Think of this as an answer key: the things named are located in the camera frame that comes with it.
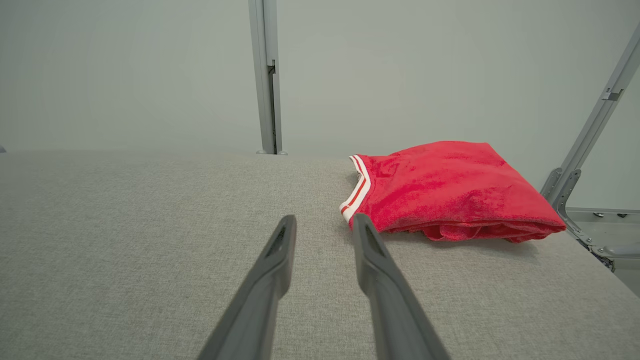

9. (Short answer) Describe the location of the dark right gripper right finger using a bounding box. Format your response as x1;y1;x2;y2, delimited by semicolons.
352;213;451;360

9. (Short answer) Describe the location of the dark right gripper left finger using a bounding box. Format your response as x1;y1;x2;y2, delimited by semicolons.
197;215;297;360

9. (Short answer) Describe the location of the red shorts white striped band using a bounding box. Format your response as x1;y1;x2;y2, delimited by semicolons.
339;140;567;244

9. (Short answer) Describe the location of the grey metal floor rail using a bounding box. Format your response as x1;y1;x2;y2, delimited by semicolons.
567;207;640;261

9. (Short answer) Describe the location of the grey metal partition post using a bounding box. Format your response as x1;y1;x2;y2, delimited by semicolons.
248;0;283;155

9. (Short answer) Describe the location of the grey diagonal metal bracket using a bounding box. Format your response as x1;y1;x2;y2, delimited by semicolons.
540;22;640;273

